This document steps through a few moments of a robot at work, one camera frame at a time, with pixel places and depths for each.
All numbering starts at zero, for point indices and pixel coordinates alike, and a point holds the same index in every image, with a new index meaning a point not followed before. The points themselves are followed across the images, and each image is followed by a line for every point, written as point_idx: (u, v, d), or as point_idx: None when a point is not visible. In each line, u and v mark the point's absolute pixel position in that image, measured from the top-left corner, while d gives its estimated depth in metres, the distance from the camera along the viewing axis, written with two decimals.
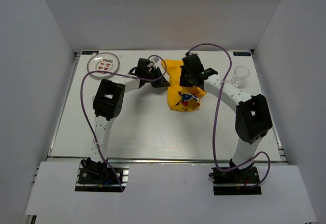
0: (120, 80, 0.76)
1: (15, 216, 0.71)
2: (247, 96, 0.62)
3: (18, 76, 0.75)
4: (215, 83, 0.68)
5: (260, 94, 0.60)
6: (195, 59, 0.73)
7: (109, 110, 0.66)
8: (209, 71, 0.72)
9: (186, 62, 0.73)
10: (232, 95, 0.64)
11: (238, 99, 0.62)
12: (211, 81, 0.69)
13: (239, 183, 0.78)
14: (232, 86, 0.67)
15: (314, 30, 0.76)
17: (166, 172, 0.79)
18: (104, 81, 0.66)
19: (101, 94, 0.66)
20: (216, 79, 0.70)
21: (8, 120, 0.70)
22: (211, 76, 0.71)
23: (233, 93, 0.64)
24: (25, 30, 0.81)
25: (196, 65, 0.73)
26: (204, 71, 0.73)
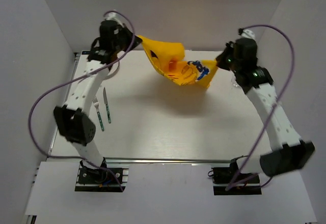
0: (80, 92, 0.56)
1: (15, 216, 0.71)
2: (296, 139, 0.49)
3: (18, 75, 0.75)
4: (265, 100, 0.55)
5: (311, 144, 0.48)
6: (250, 52, 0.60)
7: (81, 138, 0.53)
8: (263, 74, 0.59)
9: (240, 50, 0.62)
10: (278, 130, 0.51)
11: (282, 138, 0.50)
12: (261, 95, 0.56)
13: (239, 183, 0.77)
14: (284, 114, 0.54)
15: (315, 28, 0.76)
17: (165, 172, 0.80)
18: (56, 111, 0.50)
19: (63, 126, 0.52)
20: (269, 93, 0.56)
21: (9, 119, 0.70)
22: (264, 85, 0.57)
23: (280, 127, 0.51)
24: (25, 29, 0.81)
25: (249, 58, 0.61)
26: (257, 73, 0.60)
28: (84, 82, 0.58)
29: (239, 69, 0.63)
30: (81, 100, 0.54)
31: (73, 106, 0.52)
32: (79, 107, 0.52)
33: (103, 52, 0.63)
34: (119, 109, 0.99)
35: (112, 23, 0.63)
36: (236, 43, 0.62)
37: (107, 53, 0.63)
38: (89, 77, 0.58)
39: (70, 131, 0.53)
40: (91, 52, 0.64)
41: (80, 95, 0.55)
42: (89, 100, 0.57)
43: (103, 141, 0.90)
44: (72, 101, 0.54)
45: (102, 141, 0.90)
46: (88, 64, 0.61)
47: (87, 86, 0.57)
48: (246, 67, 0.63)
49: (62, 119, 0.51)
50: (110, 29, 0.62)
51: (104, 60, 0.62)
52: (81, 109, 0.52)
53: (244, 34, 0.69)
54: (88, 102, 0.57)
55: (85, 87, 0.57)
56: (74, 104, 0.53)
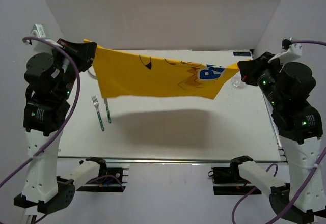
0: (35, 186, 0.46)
1: (15, 216, 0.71)
2: (321, 206, 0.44)
3: (18, 76, 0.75)
4: (304, 160, 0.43)
5: None
6: (305, 90, 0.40)
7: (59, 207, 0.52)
8: (313, 123, 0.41)
9: (289, 83, 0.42)
10: (308, 194, 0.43)
11: (308, 204, 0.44)
12: (302, 153, 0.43)
13: (239, 183, 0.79)
14: (319, 174, 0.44)
15: (315, 29, 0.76)
17: (166, 173, 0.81)
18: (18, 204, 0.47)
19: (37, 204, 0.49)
20: (311, 151, 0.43)
21: (8, 120, 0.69)
22: (309, 139, 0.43)
23: (311, 193, 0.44)
24: (25, 29, 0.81)
25: (299, 96, 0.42)
26: (306, 120, 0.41)
28: (35, 164, 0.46)
29: (279, 106, 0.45)
30: (38, 191, 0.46)
31: (33, 198, 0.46)
32: (40, 200, 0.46)
33: (41, 108, 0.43)
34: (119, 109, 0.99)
35: (44, 65, 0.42)
36: (286, 73, 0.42)
37: (48, 107, 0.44)
38: (38, 158, 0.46)
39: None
40: (27, 112, 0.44)
41: (35, 184, 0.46)
42: (50, 174, 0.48)
43: (103, 142, 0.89)
44: (29, 190, 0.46)
45: (102, 141, 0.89)
46: (29, 137, 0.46)
47: (39, 171, 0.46)
48: (291, 106, 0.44)
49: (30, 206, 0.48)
50: (43, 75, 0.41)
51: (47, 126, 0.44)
52: (43, 200, 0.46)
53: (290, 49, 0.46)
54: (49, 179, 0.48)
55: (38, 171, 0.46)
56: (33, 196, 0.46)
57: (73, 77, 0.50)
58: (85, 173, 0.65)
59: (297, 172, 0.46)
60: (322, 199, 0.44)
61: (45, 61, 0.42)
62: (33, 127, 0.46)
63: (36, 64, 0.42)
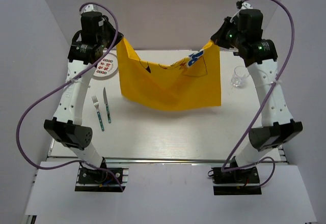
0: (65, 106, 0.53)
1: (16, 216, 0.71)
2: (286, 118, 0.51)
3: (18, 76, 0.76)
4: (265, 77, 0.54)
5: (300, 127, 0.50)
6: (256, 22, 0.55)
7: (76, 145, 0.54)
8: (268, 47, 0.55)
9: (244, 19, 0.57)
10: (272, 108, 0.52)
11: (274, 117, 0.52)
12: (261, 71, 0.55)
13: (239, 183, 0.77)
14: (281, 93, 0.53)
15: (315, 28, 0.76)
17: (165, 172, 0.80)
18: (47, 126, 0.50)
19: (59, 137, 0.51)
20: (270, 70, 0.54)
21: (9, 119, 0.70)
22: (267, 60, 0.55)
23: (275, 106, 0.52)
24: (25, 30, 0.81)
25: (254, 30, 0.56)
26: (262, 45, 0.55)
28: (71, 89, 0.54)
29: (243, 40, 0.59)
30: (70, 111, 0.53)
31: (63, 119, 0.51)
32: (69, 120, 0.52)
33: (85, 46, 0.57)
34: (119, 108, 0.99)
35: (96, 15, 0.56)
36: (241, 13, 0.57)
37: (90, 47, 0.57)
38: (74, 83, 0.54)
39: (66, 140, 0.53)
40: (72, 49, 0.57)
41: (68, 105, 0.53)
42: (79, 105, 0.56)
43: (103, 141, 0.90)
44: (61, 112, 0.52)
45: (102, 141, 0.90)
46: (70, 65, 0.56)
47: (73, 94, 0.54)
48: (251, 40, 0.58)
49: (56, 133, 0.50)
50: (94, 19, 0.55)
51: (86, 58, 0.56)
52: (72, 120, 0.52)
53: (243, 7, 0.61)
54: (78, 108, 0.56)
55: (72, 94, 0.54)
56: (64, 117, 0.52)
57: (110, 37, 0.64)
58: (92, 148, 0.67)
59: (263, 92, 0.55)
60: (286, 112, 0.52)
61: (97, 12, 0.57)
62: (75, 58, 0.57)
63: (87, 13, 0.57)
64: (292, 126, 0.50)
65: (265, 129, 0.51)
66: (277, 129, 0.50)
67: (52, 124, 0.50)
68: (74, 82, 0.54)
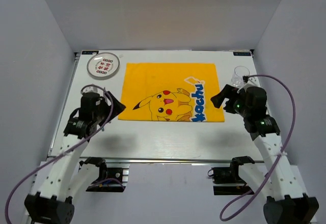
0: (53, 179, 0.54)
1: (16, 215, 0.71)
2: (299, 192, 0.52)
3: (18, 76, 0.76)
4: (270, 149, 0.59)
5: (315, 201, 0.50)
6: (261, 102, 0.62)
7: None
8: (271, 123, 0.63)
9: (250, 96, 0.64)
10: (281, 179, 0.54)
11: (285, 190, 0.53)
12: (267, 144, 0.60)
13: (239, 183, 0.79)
14: (289, 165, 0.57)
15: (315, 28, 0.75)
17: (165, 172, 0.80)
18: (28, 203, 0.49)
19: (35, 212, 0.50)
20: (274, 143, 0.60)
21: (8, 120, 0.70)
22: (270, 134, 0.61)
23: (284, 177, 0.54)
24: (25, 30, 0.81)
25: (259, 108, 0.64)
26: (264, 121, 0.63)
28: (61, 161, 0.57)
29: (248, 116, 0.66)
30: (57, 186, 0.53)
31: (47, 194, 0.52)
32: (53, 195, 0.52)
33: (81, 123, 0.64)
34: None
35: (94, 96, 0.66)
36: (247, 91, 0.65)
37: (85, 123, 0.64)
38: (66, 155, 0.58)
39: (43, 218, 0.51)
40: (69, 123, 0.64)
41: (55, 179, 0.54)
42: (67, 179, 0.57)
43: (103, 141, 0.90)
44: (48, 185, 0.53)
45: (102, 141, 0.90)
46: (64, 139, 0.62)
47: (64, 167, 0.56)
48: (255, 116, 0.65)
49: (33, 209, 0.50)
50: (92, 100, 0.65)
51: (81, 132, 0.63)
52: (56, 196, 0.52)
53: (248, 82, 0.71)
54: (65, 183, 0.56)
55: (62, 169, 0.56)
56: (49, 191, 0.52)
57: (103, 115, 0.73)
58: (82, 185, 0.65)
59: (268, 163, 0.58)
60: (296, 185, 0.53)
61: (95, 94, 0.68)
62: (71, 132, 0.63)
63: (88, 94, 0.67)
64: (306, 200, 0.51)
65: (277, 206, 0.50)
66: (292, 204, 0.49)
67: (33, 199, 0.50)
68: (65, 155, 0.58)
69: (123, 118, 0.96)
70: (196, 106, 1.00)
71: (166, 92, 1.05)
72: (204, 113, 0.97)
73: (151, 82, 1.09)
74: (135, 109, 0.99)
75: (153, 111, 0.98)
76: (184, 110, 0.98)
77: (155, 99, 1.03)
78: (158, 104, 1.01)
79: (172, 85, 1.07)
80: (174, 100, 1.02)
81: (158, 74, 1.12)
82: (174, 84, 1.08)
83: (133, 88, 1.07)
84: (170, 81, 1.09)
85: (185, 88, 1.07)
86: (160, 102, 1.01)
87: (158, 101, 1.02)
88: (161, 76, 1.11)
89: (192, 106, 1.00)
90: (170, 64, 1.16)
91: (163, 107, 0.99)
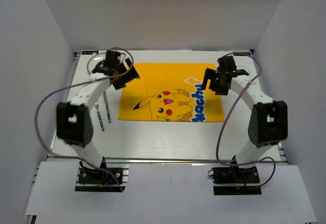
0: (81, 94, 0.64)
1: (16, 216, 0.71)
2: (268, 100, 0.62)
3: (18, 76, 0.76)
4: (242, 82, 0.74)
5: (283, 103, 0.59)
6: (229, 60, 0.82)
7: (77, 136, 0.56)
8: (241, 71, 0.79)
9: (220, 62, 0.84)
10: (253, 95, 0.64)
11: (257, 100, 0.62)
12: (238, 80, 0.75)
13: (239, 183, 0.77)
14: (258, 89, 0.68)
15: (315, 28, 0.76)
17: (166, 172, 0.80)
18: (59, 108, 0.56)
19: (63, 121, 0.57)
20: (244, 79, 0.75)
21: (8, 120, 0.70)
22: (242, 75, 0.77)
23: (255, 94, 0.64)
24: (25, 30, 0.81)
25: (229, 65, 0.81)
26: (236, 71, 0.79)
28: (89, 86, 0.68)
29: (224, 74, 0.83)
30: (85, 99, 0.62)
31: (77, 103, 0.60)
32: (83, 103, 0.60)
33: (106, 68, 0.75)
34: (118, 109, 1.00)
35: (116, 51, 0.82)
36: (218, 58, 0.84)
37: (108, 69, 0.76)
38: (93, 82, 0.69)
39: (69, 127, 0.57)
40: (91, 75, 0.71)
41: (84, 94, 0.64)
42: (91, 100, 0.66)
43: (103, 141, 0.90)
44: (78, 98, 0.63)
45: (102, 141, 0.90)
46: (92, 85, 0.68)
47: (90, 90, 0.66)
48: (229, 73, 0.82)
49: (63, 114, 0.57)
50: (116, 55, 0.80)
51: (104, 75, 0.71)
52: (84, 104, 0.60)
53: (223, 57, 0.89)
54: (90, 101, 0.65)
55: (90, 89, 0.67)
56: (78, 100, 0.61)
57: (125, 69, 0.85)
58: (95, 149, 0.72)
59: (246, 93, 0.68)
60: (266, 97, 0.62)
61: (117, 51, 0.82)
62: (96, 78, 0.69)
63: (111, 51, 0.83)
64: (277, 105, 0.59)
65: (253, 112, 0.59)
66: (264, 107, 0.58)
67: (64, 104, 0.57)
68: (93, 82, 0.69)
69: (122, 118, 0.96)
70: (196, 106, 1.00)
71: (166, 92, 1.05)
72: (204, 113, 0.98)
73: (150, 83, 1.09)
74: (135, 109, 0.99)
75: (153, 111, 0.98)
76: (184, 110, 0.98)
77: (155, 99, 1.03)
78: (157, 105, 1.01)
79: (171, 86, 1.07)
80: (174, 100, 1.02)
81: (158, 74, 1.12)
82: (175, 84, 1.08)
83: (132, 88, 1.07)
84: (170, 81, 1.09)
85: (185, 88, 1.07)
86: (160, 102, 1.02)
87: (158, 101, 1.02)
88: (161, 76, 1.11)
89: (192, 106, 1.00)
90: (170, 64, 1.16)
91: (163, 107, 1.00)
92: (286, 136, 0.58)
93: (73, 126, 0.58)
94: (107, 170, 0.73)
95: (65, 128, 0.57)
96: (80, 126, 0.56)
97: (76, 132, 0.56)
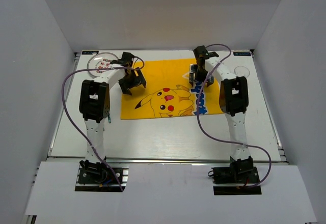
0: (103, 76, 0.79)
1: (16, 216, 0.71)
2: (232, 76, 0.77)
3: (18, 76, 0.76)
4: (213, 63, 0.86)
5: (243, 77, 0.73)
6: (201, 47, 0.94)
7: (97, 111, 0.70)
8: (212, 53, 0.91)
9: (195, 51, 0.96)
10: (222, 74, 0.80)
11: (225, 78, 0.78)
12: (211, 62, 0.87)
13: (239, 183, 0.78)
14: (225, 68, 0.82)
15: (315, 28, 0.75)
17: (166, 172, 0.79)
18: (85, 84, 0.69)
19: (86, 96, 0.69)
20: (215, 60, 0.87)
21: (8, 119, 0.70)
22: (213, 57, 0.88)
23: (223, 73, 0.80)
24: (24, 30, 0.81)
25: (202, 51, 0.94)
26: (208, 53, 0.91)
28: (109, 71, 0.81)
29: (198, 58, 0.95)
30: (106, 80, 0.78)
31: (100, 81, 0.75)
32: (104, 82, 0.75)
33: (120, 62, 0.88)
34: (118, 107, 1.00)
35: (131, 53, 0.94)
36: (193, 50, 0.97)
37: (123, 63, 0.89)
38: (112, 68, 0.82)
39: (90, 102, 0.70)
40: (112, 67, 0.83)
41: (105, 77, 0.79)
42: (110, 82, 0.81)
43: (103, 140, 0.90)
44: (100, 79, 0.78)
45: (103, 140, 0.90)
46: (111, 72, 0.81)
47: (110, 73, 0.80)
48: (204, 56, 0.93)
49: (87, 90, 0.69)
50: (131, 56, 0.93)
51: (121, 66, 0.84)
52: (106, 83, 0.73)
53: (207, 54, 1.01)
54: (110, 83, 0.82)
55: (109, 74, 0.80)
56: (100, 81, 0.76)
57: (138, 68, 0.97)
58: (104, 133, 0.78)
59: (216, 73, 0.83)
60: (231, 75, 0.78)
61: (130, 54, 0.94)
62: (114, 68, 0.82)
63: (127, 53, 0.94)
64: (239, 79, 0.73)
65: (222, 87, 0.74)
66: (229, 82, 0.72)
67: (89, 82, 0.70)
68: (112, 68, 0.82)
69: (124, 117, 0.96)
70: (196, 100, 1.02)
71: (166, 89, 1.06)
72: (205, 106, 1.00)
73: (150, 82, 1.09)
74: (137, 108, 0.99)
75: (154, 108, 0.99)
76: (186, 105, 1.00)
77: (155, 96, 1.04)
78: (159, 102, 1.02)
79: (171, 82, 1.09)
80: (174, 96, 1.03)
81: (157, 72, 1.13)
82: (174, 81, 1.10)
83: None
84: (170, 78, 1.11)
85: (184, 84, 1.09)
86: (161, 99, 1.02)
87: (159, 98, 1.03)
88: (160, 74, 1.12)
89: (192, 100, 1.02)
90: (169, 62, 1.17)
91: (165, 103, 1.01)
92: (248, 103, 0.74)
93: (93, 101, 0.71)
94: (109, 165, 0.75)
95: (89, 102, 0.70)
96: (101, 101, 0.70)
97: (97, 107, 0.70)
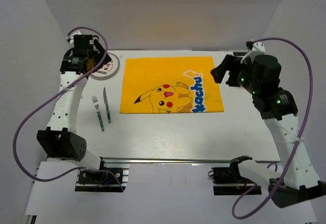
0: (60, 114, 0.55)
1: (15, 216, 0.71)
2: (314, 181, 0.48)
3: (18, 75, 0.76)
4: (286, 135, 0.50)
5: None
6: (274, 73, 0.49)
7: (72, 157, 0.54)
8: (288, 100, 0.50)
9: (260, 69, 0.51)
10: (297, 169, 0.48)
11: (300, 180, 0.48)
12: (282, 128, 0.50)
13: (239, 183, 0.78)
14: (304, 151, 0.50)
15: (316, 28, 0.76)
17: (166, 172, 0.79)
18: (40, 139, 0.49)
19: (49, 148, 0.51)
20: (291, 126, 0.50)
21: (9, 118, 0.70)
22: (287, 116, 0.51)
23: (300, 167, 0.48)
24: (26, 31, 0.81)
25: (271, 80, 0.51)
26: (280, 99, 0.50)
28: (63, 99, 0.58)
29: (258, 92, 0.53)
30: (64, 118, 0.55)
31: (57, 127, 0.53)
32: (64, 127, 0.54)
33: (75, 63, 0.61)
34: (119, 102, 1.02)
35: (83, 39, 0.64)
36: (255, 62, 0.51)
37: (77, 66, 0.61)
38: (67, 92, 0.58)
39: (59, 151, 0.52)
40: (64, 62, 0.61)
41: (62, 114, 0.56)
42: (72, 115, 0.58)
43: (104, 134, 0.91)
44: (56, 121, 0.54)
45: (99, 141, 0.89)
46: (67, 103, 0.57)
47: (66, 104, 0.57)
48: (266, 91, 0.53)
49: (48, 144, 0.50)
50: (85, 40, 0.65)
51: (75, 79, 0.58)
52: (66, 128, 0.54)
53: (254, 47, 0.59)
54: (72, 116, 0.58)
55: (65, 104, 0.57)
56: (58, 125, 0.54)
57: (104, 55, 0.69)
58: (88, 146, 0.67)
59: (283, 149, 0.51)
60: (311, 173, 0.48)
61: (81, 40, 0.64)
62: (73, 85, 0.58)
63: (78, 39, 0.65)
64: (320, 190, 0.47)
65: (291, 193, 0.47)
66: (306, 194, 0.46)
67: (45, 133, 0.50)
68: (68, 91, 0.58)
69: (124, 111, 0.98)
70: (196, 97, 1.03)
71: (166, 85, 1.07)
72: (204, 104, 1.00)
73: (150, 78, 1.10)
74: (136, 103, 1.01)
75: (154, 104, 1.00)
76: (184, 103, 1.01)
77: (155, 92, 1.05)
78: (158, 98, 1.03)
79: (171, 80, 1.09)
80: (174, 93, 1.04)
81: (157, 69, 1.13)
82: (174, 77, 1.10)
83: (132, 85, 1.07)
84: (169, 75, 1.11)
85: (184, 81, 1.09)
86: (161, 95, 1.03)
87: (159, 94, 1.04)
88: (160, 71, 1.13)
89: (191, 98, 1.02)
90: (169, 59, 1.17)
91: (164, 100, 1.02)
92: None
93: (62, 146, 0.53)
94: (107, 171, 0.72)
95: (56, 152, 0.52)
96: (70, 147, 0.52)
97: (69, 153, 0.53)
